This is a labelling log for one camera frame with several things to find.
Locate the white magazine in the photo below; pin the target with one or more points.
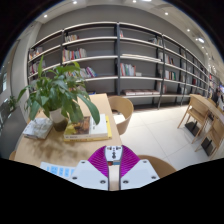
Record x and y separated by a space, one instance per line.
38 128

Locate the green plant in white pot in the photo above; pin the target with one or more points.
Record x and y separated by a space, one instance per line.
56 93

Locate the small potted floor plant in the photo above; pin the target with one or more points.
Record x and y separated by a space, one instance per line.
11 102

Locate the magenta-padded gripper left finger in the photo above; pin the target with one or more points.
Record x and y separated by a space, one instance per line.
87 173

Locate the grey shelf unit with books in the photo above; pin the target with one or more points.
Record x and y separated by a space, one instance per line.
140 50

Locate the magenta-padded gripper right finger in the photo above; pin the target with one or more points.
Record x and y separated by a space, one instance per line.
140 173

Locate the ceiling lights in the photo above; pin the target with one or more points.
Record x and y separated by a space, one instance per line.
201 40

